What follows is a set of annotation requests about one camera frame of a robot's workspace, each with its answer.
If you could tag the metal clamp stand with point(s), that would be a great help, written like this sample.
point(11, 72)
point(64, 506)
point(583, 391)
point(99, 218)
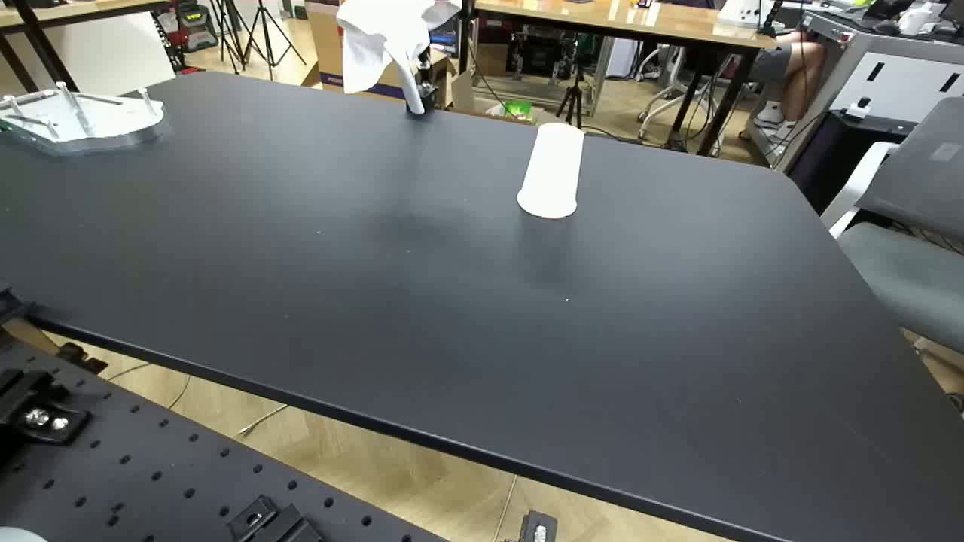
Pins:
point(417, 96)

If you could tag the white leaf-print cloth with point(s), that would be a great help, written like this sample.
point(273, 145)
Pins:
point(378, 35)

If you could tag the wooden desk with black legs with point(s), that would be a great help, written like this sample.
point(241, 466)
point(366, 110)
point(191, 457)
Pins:
point(623, 20)

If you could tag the black perforated mounting board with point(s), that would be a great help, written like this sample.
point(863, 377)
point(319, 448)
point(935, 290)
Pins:
point(132, 461)

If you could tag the white paper cup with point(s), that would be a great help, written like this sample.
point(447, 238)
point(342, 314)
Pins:
point(553, 169)

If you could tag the seated person legs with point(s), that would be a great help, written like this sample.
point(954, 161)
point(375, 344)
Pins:
point(801, 77)

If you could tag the grey cabinet with slots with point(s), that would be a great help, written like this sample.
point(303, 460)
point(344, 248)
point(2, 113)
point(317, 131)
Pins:
point(885, 85)

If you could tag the tall black tripod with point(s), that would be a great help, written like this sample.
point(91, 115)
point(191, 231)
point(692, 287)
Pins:
point(263, 35)

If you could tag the small black camera tripod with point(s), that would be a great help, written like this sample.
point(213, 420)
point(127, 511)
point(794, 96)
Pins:
point(574, 95)

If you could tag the green small object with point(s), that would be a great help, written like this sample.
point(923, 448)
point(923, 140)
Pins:
point(520, 110)

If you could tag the grey office chair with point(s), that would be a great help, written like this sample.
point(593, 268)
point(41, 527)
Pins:
point(919, 231)

